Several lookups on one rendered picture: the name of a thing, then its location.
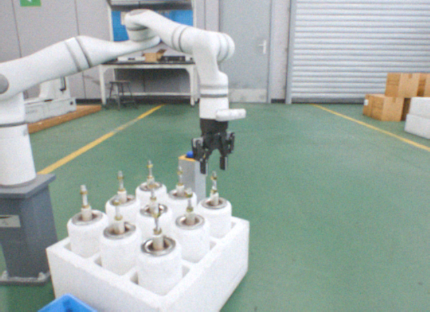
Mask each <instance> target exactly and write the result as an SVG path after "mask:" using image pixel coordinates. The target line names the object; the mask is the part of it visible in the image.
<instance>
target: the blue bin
mask: <svg viewBox="0 0 430 312"><path fill-rule="evenodd" d="M37 312H97V311H95V310H94V309H92V308H91V307H89V306H88V305H86V304H85V303H84V302H82V301H81V300H80V299H78V298H77V297H76V296H74V295H72V294H70V293H67V294H63V295H62V296H60V297H59V298H57V299H56V300H54V301H53V302H51V303H50V304H49V305H47V306H46V307H45V308H43V309H41V310H39V311H37Z"/></svg>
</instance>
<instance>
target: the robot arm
mask: <svg viewBox="0 0 430 312"><path fill-rule="evenodd" d="M124 22H125V25H126V29H127V32H128V35H129V38H130V39H129V40H128V41H125V42H110V41H106V40H102V39H97V38H92V37H88V36H77V37H74V38H70V39H68V40H64V41H62V42H58V43H56V44H53V45H51V46H48V48H45V49H43V50H41V51H39V52H36V53H34V54H32V55H30V56H27V57H24V58H20V59H17V60H13V61H8V62H4V63H0V188H3V189H12V188H20V187H24V186H28V185H30V184H33V183H34V182H35V181H36V180H37V179H36V172H35V167H34V161H33V155H32V148H31V144H30V138H29V134H28V127H27V122H26V110H25V105H24V97H23V92H22V91H24V90H27V89H29V88H31V87H33V86H35V85H38V84H40V83H43V82H47V81H52V80H55V79H61V78H64V77H66V76H69V75H73V74H75V73H79V72H81V71H85V70H87V69H90V68H92V67H95V66H98V65H100V64H102V63H105V62H108V61H111V60H114V59H115V58H117V57H119V56H124V55H127V54H132V53H135V52H139V51H142V50H146V49H149V48H152V47H154V46H156V45H157V44H158V43H159V42H160V39H161V40H162V41H163V42H164V43H165V44H166V45H167V46H168V47H170V48H172V49H173V50H176V51H177V52H181V53H183V54H189V55H193V56H194V59H195V62H196V67H197V70H198V75H199V77H200V96H201V97H200V129H201V131H202V134H201V136H200V138H198V139H192V140H191V144H192V151H193V160H195V161H198V162H200V173H201V174H202V175H203V176H208V163H207V162H208V159H209V156H210V155H211V154H212V151H213V150H216V149H218V150H219V152H220V155H221V157H220V169H222V170H226V168H227V165H228V164H227V162H228V156H229V154H230V153H232V152H233V148H234V141H235V133H233V132H230V131H226V129H227V128H228V121H229V120H234V119H239V118H245V110H244V109H242V110H229V109H228V97H227V96H228V78H227V76H226V74H224V73H222V72H220V71H219V70H218V65H217V63H222V62H225V61H227V60H229V59H230V58H231V57H232V55H233V53H234V43H233V41H232V38H231V37H230V36H229V35H227V34H225V33H221V32H212V31H207V30H201V29H198V28H195V27H192V26H187V25H183V24H178V23H175V22H172V21H171V20H169V19H167V18H165V17H163V16H161V15H158V14H156V13H154V12H152V11H149V10H146V9H137V10H134V11H131V12H129V13H127V14H126V15H125V17H124ZM228 145H230V148H228ZM205 148H207V149H208V150H205ZM204 154H206V155H205V157H204Z"/></svg>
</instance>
